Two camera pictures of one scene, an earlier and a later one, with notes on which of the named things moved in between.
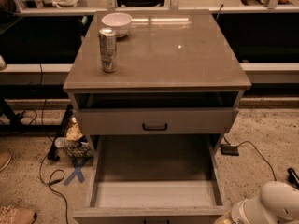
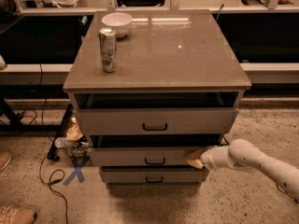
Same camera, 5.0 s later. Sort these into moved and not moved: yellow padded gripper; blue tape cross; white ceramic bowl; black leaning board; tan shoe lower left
Moved: yellow padded gripper
Not moved: blue tape cross; black leaning board; tan shoe lower left; white ceramic bowl
